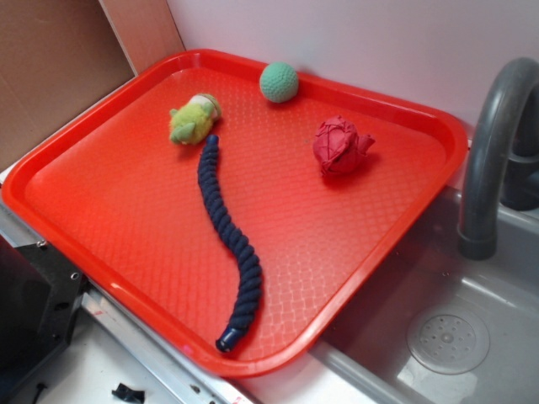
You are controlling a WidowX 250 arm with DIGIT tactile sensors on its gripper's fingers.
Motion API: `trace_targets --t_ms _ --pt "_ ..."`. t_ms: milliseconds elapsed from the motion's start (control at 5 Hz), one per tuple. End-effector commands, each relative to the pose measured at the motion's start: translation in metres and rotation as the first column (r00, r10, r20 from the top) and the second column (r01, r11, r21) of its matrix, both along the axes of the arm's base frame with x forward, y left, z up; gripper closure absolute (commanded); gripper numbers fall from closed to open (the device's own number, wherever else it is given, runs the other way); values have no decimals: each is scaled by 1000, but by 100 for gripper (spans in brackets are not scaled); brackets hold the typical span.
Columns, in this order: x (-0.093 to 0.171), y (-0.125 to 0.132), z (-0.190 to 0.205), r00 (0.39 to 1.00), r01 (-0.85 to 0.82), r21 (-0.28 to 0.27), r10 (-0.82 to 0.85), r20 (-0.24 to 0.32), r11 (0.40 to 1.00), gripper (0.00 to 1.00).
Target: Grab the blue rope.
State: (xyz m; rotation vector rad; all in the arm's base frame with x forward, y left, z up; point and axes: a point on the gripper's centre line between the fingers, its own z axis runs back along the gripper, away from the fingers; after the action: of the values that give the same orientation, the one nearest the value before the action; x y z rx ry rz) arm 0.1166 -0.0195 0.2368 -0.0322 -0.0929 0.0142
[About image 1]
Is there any green knitted ball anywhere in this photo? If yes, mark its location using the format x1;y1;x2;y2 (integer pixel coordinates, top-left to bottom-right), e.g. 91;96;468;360
259;62;299;104

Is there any red crumpled cloth ball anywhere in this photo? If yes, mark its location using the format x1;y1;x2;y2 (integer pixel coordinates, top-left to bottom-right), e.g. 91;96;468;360
312;115;376;177

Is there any brown cardboard panel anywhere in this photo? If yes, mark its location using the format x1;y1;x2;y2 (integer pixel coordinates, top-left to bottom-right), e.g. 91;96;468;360
1;1;184;169

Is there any grey toy sink basin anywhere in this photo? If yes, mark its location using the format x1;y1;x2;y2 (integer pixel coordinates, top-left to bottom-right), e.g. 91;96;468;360
312;189;538;403

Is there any grey toy faucet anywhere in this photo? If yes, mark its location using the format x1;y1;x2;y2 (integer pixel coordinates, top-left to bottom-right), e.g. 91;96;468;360
457;57;538;260

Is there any black tape scrap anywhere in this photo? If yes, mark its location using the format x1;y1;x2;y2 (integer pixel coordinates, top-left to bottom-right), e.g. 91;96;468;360
111;383;146;404

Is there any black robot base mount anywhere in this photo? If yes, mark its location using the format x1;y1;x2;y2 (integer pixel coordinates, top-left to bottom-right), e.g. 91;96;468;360
1;241;86;390

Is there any dark blue braided rope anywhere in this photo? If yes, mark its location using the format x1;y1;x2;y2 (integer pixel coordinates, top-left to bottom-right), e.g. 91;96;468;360
198;134;263;354

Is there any red plastic tray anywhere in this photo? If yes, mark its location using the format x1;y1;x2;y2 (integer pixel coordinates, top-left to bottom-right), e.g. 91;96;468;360
2;50;468;378

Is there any green plush toy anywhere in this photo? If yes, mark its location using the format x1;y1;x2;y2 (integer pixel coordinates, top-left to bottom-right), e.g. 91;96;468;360
169;93;222;146

